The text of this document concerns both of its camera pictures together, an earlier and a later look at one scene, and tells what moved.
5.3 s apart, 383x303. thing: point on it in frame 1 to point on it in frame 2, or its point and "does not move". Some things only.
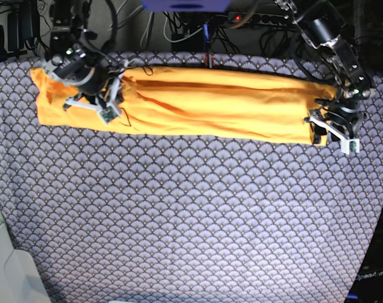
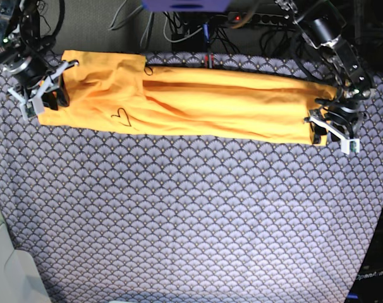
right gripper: x=344 y=110 does not move
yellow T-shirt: x=229 y=103 does not move
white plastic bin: x=13 y=277 does not move
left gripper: x=89 y=72 to x=28 y=71
